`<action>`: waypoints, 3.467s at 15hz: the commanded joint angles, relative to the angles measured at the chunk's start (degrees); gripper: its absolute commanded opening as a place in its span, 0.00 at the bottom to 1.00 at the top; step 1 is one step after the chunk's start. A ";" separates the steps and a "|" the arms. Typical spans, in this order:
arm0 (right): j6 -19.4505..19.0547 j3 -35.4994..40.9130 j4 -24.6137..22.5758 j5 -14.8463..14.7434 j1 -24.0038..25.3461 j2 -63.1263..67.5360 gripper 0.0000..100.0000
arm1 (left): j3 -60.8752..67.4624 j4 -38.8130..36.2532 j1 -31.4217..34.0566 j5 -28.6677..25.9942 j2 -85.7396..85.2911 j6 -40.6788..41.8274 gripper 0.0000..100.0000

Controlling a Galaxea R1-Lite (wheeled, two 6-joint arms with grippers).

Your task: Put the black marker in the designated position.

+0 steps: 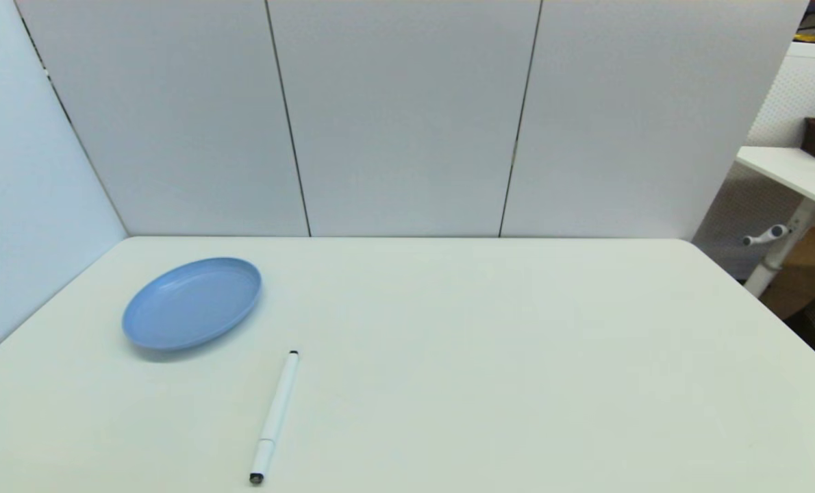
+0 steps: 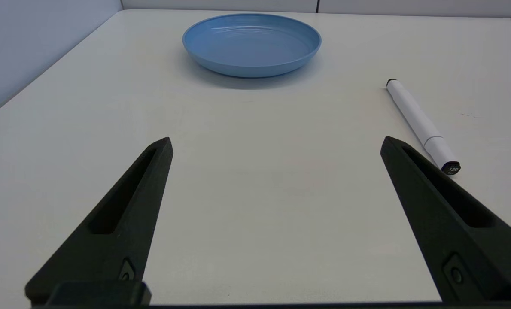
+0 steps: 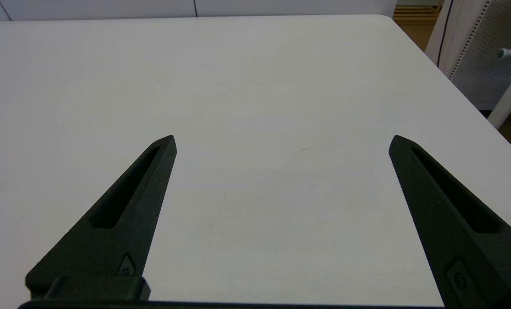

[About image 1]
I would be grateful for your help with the brown cardboard box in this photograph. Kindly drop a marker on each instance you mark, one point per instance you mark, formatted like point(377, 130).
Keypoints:
point(808, 270)

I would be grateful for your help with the blue oval plate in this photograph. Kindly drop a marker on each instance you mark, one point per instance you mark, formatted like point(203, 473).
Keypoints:
point(188, 305)

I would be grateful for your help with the white marker with black caps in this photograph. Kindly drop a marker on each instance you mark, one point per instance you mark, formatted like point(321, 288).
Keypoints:
point(275, 414)

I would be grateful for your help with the white desk leg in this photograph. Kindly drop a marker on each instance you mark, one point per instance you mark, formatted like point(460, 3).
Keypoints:
point(784, 250)

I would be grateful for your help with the white side desk top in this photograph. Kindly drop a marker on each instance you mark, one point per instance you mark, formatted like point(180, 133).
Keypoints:
point(798, 174)

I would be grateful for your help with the white perforated panel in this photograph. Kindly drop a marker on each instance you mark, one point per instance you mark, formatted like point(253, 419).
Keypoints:
point(801, 89)

